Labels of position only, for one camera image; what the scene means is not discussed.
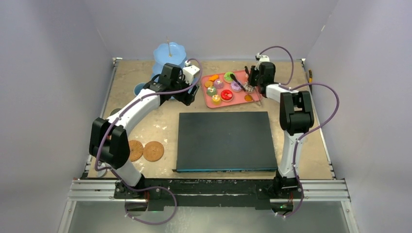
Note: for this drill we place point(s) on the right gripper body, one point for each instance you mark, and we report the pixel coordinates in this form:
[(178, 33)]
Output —
[(252, 79)]

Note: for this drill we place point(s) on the yellow small cake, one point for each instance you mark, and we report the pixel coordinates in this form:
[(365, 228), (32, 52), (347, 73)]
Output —
[(216, 99)]

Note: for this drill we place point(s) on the red round cake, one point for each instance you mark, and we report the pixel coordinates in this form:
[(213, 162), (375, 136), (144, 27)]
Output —
[(226, 95)]

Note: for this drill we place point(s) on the blue three-tier cake stand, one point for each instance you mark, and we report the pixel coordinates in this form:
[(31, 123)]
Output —
[(169, 52)]

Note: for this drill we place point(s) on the black serving tongs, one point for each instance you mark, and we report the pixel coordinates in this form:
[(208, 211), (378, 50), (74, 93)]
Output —
[(241, 78)]

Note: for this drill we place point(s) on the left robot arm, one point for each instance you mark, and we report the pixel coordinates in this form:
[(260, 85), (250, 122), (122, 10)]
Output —
[(109, 136)]

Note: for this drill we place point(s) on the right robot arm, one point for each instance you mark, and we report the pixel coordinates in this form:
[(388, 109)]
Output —
[(295, 119)]

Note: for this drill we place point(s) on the orange disc sweet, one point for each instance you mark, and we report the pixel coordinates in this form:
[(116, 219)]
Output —
[(248, 98)]

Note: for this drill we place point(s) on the orange round cookie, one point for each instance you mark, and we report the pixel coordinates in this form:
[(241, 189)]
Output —
[(208, 84)]

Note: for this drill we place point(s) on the orange flower cookie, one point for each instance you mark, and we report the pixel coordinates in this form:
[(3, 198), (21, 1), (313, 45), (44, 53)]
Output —
[(213, 78)]

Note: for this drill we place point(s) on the pink serving tray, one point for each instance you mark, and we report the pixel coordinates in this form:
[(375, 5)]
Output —
[(235, 101)]

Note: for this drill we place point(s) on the blue ceramic mug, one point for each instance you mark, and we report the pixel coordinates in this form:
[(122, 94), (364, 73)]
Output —
[(138, 88)]

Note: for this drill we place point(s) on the right round woven coaster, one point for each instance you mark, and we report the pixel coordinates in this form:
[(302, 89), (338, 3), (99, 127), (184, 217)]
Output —
[(153, 151)]

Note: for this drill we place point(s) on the round woven coaster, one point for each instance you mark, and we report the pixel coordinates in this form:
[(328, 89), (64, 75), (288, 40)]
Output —
[(153, 151), (136, 150)]

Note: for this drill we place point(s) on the left round woven coaster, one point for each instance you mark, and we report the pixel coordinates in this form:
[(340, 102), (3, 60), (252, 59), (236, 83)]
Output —
[(136, 150)]

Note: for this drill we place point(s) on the grey ribbed cup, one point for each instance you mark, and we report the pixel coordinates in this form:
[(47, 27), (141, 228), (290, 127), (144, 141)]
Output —
[(114, 111)]

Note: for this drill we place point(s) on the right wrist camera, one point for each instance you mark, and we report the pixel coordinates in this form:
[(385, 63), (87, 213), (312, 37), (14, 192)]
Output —
[(262, 58)]

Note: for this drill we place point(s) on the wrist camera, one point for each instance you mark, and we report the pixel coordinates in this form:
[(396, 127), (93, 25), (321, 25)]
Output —
[(190, 72), (262, 58)]

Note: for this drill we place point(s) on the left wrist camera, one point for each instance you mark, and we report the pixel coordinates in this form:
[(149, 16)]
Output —
[(190, 72)]

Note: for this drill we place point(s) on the adjustable wrench red handle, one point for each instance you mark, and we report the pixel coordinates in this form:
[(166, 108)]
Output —
[(101, 172)]

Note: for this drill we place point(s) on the aluminium frame rail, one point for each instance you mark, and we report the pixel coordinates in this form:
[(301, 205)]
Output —
[(260, 194)]

